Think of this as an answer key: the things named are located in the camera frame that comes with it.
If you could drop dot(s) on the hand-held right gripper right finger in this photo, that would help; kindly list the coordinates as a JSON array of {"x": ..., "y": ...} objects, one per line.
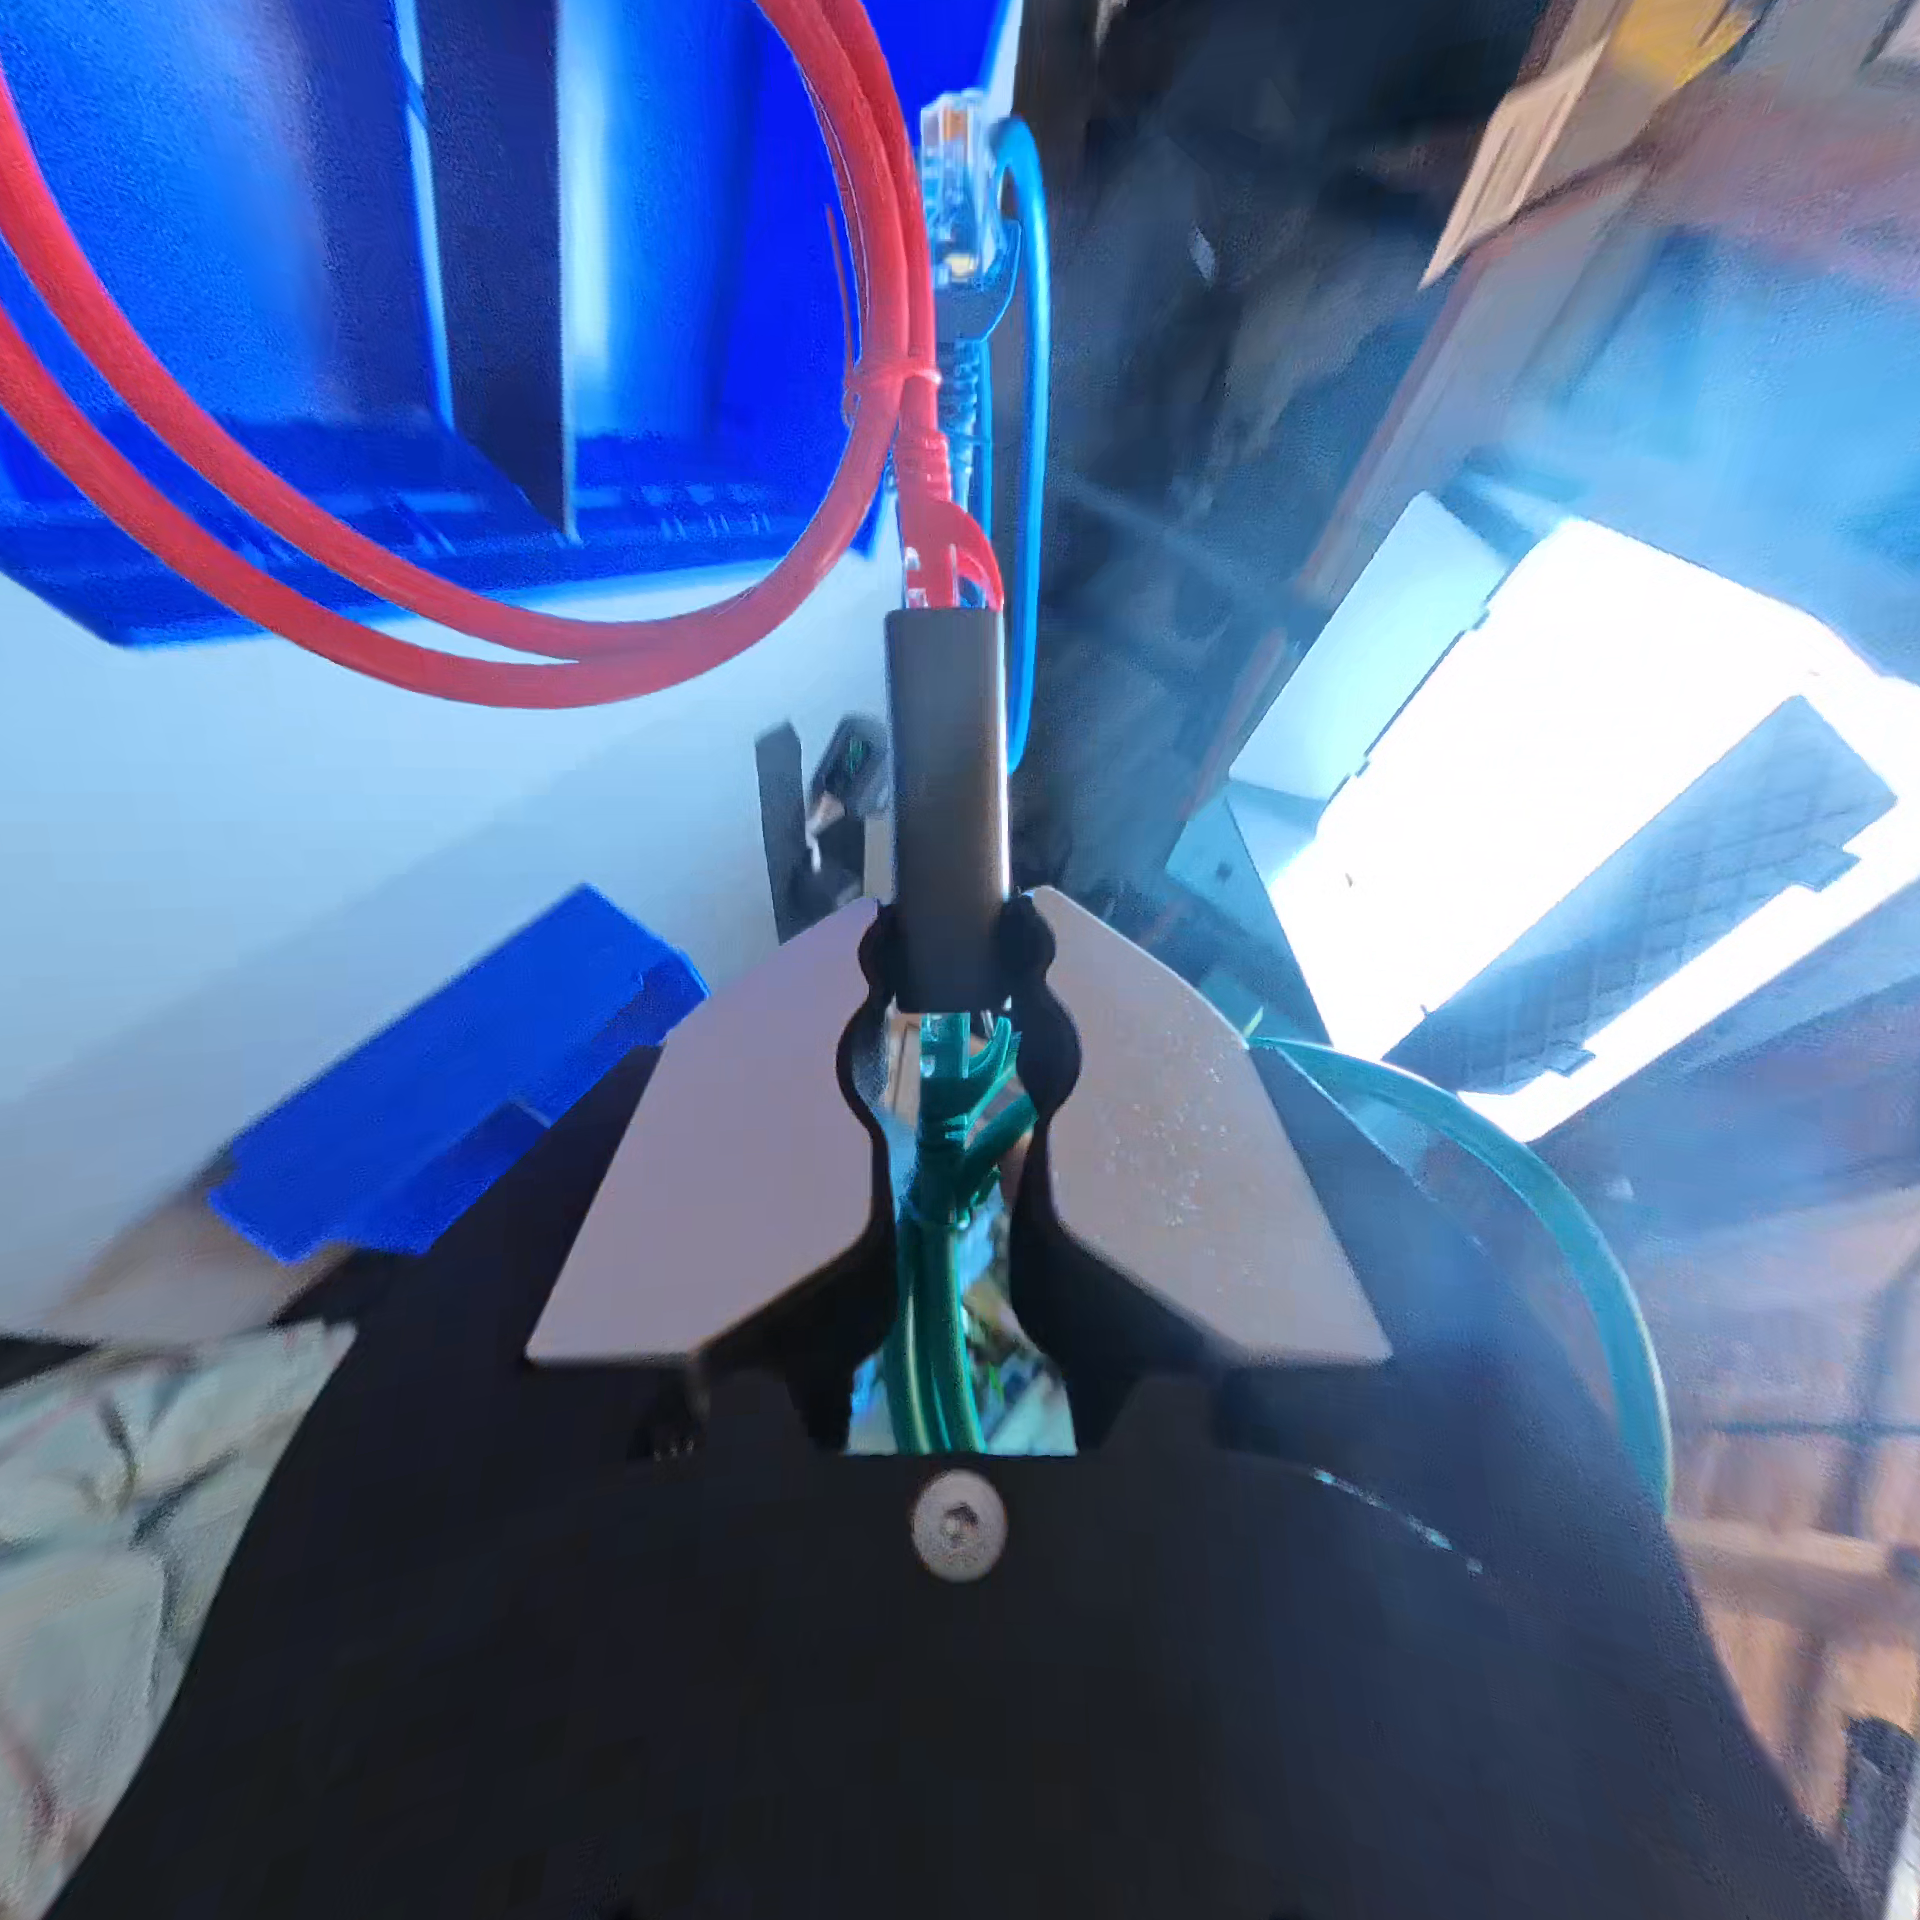
[{"x": 1185, "y": 1169}]

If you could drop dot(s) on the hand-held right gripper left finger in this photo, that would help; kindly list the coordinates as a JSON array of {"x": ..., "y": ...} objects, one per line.
[{"x": 721, "y": 1169}]

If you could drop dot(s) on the black ethernet coupler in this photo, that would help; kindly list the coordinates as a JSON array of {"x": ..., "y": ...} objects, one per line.
[{"x": 947, "y": 781}]

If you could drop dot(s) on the large blue plastic bin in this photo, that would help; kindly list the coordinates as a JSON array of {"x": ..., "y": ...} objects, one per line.
[{"x": 225, "y": 226}]

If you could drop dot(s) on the small blue plastic bin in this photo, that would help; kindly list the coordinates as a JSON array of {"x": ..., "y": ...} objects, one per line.
[{"x": 449, "y": 1081}]

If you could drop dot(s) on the white machine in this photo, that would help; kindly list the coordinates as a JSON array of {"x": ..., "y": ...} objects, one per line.
[{"x": 1576, "y": 841}]

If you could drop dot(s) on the silver foil bag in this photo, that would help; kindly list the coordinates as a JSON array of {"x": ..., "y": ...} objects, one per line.
[{"x": 120, "y": 1577}]

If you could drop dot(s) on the black bin divider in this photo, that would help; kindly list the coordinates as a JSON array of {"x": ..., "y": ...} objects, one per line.
[{"x": 496, "y": 299}]

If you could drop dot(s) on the cardboard box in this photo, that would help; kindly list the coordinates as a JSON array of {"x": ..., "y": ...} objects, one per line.
[{"x": 1576, "y": 122}]

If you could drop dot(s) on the black bracket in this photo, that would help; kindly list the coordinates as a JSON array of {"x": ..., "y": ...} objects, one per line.
[{"x": 789, "y": 828}]

